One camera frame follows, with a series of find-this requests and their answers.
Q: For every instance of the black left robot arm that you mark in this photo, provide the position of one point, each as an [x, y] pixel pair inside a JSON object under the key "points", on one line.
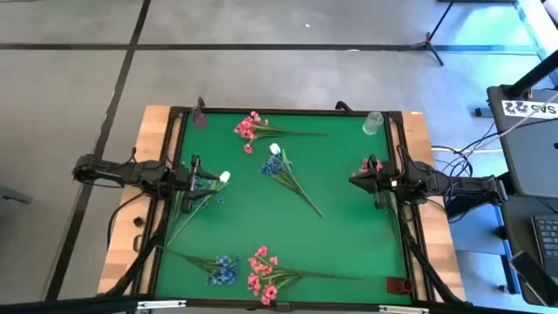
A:
{"points": [[131, 172]]}

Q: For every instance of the purple glass vase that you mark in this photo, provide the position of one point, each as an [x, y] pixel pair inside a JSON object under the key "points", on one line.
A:
{"points": [[200, 120]]}

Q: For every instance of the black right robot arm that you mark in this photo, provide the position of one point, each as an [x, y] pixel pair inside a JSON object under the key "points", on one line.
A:
{"points": [[457, 185]]}

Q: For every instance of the black keyboard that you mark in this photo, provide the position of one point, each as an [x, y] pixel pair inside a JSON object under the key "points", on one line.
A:
{"points": [[547, 244]]}

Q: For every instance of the black tripod stand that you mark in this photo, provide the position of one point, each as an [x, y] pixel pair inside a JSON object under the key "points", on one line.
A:
{"points": [[429, 43]]}

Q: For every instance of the blue artificial flower bunch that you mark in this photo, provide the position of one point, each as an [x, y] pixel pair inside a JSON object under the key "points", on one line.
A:
{"points": [[272, 166], [181, 218], [224, 272]]}

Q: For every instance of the black pole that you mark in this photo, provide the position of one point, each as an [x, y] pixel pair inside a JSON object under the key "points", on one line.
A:
{"points": [[534, 74]]}

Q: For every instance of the grey floor object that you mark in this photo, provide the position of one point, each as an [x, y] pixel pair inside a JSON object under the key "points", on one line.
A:
{"points": [[13, 196]]}

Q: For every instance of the small dark brown knob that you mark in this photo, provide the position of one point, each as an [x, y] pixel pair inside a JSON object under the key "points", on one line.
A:
{"points": [[138, 221]]}

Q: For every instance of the black horizontal frame bar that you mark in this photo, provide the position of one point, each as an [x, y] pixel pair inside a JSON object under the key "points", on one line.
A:
{"points": [[65, 305]]}

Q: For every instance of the black clamp hook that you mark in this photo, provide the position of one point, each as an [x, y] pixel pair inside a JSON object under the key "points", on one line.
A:
{"points": [[201, 104], [343, 105]]}

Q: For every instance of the black metal table frame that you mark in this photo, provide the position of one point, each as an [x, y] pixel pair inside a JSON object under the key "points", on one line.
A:
{"points": [[283, 110]]}

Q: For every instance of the black smartphone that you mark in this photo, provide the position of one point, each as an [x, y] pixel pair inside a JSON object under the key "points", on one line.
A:
{"points": [[529, 275]]}

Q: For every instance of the red vase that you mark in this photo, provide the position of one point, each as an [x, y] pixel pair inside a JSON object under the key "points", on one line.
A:
{"points": [[399, 285]]}

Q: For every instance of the clear glass vase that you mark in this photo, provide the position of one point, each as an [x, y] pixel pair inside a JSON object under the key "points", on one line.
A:
{"points": [[372, 124]]}

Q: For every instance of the black diagonal frame strut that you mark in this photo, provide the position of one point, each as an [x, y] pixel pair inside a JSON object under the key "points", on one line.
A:
{"points": [[420, 259], [135, 270]]}

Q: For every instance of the wooden table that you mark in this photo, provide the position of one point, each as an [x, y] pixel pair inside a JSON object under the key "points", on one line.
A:
{"points": [[115, 257]]}

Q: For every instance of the small grey floor box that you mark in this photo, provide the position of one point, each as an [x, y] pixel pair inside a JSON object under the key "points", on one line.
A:
{"points": [[484, 112]]}

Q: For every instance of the black side desk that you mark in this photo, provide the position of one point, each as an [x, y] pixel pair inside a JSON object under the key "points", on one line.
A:
{"points": [[519, 209]]}

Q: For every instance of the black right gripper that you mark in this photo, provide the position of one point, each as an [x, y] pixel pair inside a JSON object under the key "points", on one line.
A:
{"points": [[385, 185]]}

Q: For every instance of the silver metal bracket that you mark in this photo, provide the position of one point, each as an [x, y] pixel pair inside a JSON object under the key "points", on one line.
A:
{"points": [[403, 309], [161, 304]]}

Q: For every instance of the white black-print sticker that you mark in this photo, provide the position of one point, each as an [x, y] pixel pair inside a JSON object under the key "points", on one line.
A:
{"points": [[529, 109]]}

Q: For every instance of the grey laptop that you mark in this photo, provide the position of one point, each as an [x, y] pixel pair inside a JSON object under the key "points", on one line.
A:
{"points": [[532, 157]]}

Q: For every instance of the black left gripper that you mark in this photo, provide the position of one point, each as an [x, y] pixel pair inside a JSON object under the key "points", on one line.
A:
{"points": [[185, 179]]}

